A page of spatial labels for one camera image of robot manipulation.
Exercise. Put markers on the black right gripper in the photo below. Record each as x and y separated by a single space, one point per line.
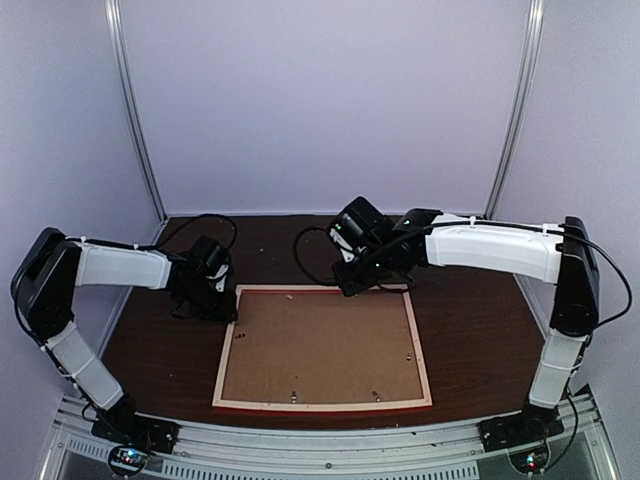
350 285

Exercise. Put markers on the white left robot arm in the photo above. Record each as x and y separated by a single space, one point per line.
66 290

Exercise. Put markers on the right controller board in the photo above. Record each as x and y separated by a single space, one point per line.
530 462

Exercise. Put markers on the brown frame backing board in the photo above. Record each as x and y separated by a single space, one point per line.
322 345

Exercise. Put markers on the left controller board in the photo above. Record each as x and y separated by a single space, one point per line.
126 461

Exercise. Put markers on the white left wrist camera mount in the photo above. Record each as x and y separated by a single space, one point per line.
220 279

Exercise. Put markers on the left aluminium corner post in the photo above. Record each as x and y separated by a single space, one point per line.
118 41

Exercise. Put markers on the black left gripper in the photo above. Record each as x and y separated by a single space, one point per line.
221 314

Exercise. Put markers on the right aluminium corner post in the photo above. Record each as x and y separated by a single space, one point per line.
528 63

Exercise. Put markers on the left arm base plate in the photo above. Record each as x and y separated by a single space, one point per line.
148 434

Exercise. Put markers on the aluminium front rail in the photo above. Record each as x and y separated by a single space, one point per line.
451 450

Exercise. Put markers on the aluminium corner post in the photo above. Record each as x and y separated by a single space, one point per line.
118 41
528 63

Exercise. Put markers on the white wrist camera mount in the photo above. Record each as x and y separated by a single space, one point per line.
347 252
220 279

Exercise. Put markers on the controller board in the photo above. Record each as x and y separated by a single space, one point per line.
530 462
126 461

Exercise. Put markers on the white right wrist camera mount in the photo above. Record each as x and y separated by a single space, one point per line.
347 252

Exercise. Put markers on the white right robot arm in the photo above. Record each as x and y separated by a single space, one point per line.
374 247

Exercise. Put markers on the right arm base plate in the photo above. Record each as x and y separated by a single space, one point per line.
507 432

